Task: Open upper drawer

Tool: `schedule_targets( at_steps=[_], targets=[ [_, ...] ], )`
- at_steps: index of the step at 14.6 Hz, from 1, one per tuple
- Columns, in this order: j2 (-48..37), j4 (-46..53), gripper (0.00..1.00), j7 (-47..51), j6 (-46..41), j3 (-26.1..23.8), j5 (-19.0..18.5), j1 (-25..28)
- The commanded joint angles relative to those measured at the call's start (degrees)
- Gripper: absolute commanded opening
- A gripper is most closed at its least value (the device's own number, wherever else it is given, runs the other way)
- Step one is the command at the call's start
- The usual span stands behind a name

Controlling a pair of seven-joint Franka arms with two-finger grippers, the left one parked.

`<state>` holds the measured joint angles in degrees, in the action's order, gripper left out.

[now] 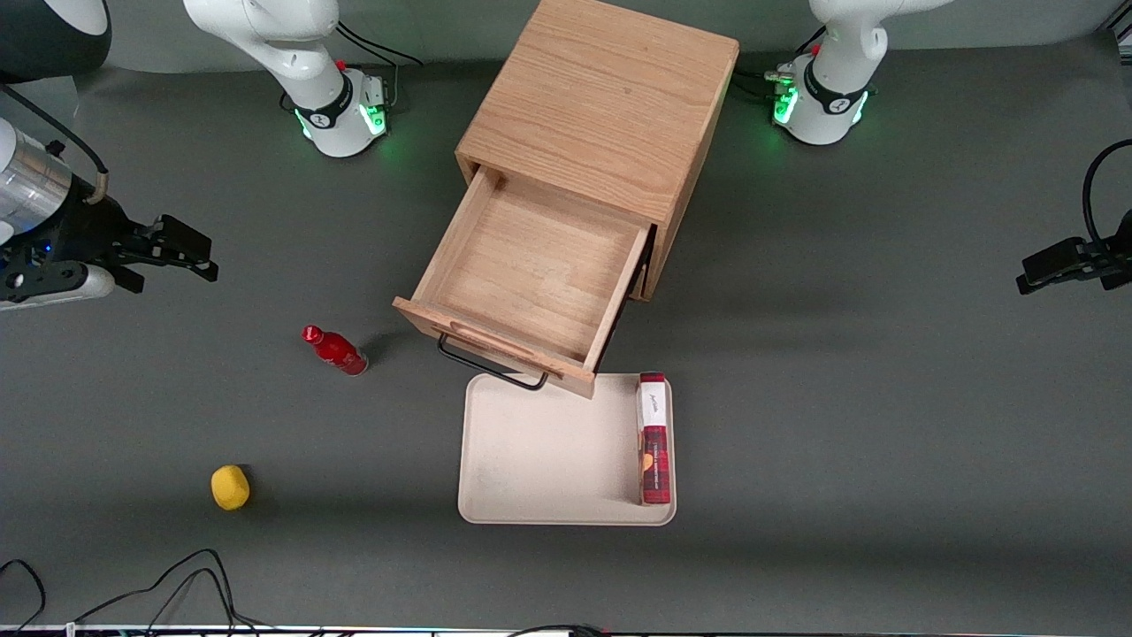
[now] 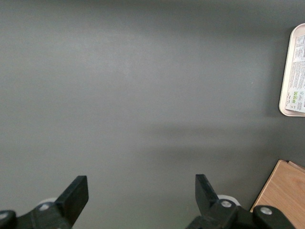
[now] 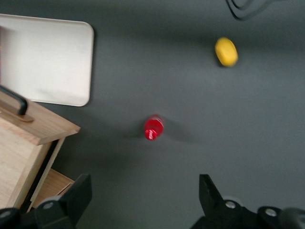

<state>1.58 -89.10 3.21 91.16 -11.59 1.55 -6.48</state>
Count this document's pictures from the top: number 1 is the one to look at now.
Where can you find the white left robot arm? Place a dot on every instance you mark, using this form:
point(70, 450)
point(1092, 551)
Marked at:
point(840, 53)

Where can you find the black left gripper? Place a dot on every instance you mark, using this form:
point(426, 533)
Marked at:
point(1116, 259)

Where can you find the yellow lemon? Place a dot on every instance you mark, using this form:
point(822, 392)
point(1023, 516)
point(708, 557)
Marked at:
point(230, 488)

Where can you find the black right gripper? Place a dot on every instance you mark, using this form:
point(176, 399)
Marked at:
point(85, 228)

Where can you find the beige plastic tray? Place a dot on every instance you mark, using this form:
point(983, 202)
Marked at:
point(548, 451)

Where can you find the red white cookie box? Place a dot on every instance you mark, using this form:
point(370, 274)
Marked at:
point(654, 460)

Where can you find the wooden drawer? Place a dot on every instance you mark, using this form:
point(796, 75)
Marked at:
point(531, 265)

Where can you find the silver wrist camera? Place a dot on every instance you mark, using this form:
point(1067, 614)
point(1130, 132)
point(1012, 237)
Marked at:
point(62, 287)

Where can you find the wooden drawer cabinet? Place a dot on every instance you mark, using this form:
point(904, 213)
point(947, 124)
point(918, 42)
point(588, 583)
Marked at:
point(601, 88)

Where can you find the red bottle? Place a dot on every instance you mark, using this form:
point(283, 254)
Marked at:
point(340, 352)

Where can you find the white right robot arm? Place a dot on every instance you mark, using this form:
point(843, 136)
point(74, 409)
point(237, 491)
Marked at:
point(292, 53)

